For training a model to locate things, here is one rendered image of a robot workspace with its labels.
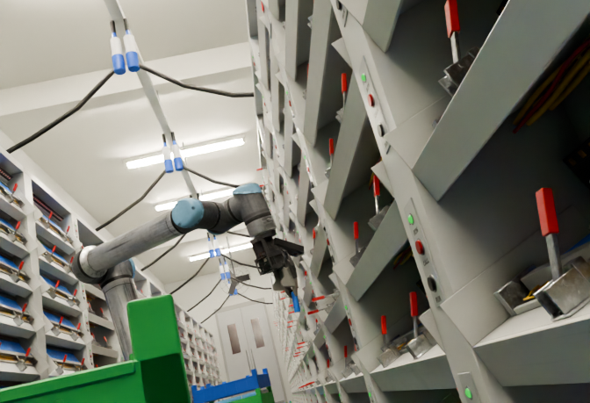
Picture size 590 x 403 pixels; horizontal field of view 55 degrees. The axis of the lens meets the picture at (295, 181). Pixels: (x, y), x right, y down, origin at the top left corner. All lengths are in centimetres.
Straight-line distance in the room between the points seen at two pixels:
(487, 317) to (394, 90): 27
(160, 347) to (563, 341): 29
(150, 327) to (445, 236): 42
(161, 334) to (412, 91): 49
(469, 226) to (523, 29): 29
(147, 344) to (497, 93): 31
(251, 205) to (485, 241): 120
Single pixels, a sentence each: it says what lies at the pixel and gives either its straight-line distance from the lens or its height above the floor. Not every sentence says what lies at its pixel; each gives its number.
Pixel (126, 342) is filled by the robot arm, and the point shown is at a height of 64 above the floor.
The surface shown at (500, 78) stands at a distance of 44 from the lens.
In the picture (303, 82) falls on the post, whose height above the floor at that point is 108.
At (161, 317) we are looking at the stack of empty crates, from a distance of 26.
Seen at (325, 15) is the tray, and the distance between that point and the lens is 97.
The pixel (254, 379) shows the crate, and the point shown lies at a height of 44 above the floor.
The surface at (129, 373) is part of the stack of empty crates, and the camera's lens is 25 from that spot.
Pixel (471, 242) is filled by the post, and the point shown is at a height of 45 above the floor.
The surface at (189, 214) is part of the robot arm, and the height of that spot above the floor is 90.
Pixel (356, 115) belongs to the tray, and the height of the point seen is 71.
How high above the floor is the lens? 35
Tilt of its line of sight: 20 degrees up
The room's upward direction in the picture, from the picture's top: 15 degrees counter-clockwise
